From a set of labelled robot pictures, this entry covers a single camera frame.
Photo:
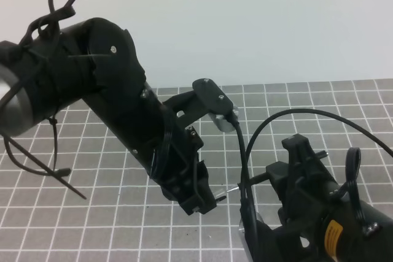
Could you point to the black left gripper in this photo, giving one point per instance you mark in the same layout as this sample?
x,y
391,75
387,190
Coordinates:
x,y
167,145

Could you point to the black cable tie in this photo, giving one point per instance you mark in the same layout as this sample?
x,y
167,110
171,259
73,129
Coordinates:
x,y
44,170

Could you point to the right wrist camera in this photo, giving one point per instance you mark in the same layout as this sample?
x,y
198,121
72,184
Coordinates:
x,y
248,237

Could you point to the clear black pen cap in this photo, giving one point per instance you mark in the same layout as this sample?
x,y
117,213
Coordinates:
x,y
220,195

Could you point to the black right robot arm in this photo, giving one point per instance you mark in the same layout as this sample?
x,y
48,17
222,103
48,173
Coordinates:
x,y
318,222

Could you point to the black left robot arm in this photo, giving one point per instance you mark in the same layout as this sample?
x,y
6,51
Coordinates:
x,y
95,61

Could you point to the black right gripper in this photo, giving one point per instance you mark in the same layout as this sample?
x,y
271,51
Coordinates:
x,y
301,182

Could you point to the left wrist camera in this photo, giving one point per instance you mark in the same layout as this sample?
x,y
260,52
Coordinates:
x,y
219,106

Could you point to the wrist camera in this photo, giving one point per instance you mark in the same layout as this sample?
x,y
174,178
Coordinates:
x,y
248,237
219,106

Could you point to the grey grid tablecloth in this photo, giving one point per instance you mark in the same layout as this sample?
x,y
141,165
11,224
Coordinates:
x,y
126,217

